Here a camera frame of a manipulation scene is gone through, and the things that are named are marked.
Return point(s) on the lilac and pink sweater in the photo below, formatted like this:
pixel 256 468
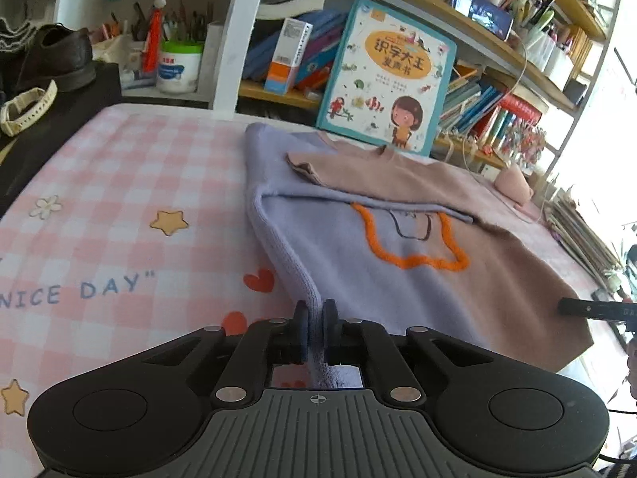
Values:
pixel 403 243

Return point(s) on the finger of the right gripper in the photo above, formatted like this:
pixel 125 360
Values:
pixel 601 310

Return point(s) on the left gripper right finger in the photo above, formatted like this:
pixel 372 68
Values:
pixel 368 347

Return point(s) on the pink plush toy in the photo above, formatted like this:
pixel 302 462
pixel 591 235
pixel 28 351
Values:
pixel 511 182

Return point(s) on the black box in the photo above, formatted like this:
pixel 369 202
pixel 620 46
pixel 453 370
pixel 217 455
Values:
pixel 29 151

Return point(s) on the red tassel ornament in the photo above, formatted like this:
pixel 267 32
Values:
pixel 153 40

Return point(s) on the pink checked tablecloth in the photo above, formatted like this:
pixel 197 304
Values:
pixel 128 263

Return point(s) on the smartphone on shelf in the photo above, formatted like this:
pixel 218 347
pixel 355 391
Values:
pixel 486 14

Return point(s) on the white orange usmile box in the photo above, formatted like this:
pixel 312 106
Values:
pixel 287 56

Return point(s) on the white tub green lid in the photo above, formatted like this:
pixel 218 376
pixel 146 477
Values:
pixel 179 65

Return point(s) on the dark leather shoe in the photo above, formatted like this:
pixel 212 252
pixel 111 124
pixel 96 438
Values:
pixel 58 54

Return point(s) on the teal children's sound book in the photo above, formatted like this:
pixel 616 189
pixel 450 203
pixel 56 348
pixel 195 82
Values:
pixel 389 80

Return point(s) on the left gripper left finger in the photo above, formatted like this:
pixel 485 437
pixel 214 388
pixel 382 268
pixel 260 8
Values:
pixel 265 345

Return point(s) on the white wooden bookshelf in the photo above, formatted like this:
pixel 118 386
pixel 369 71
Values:
pixel 240 36

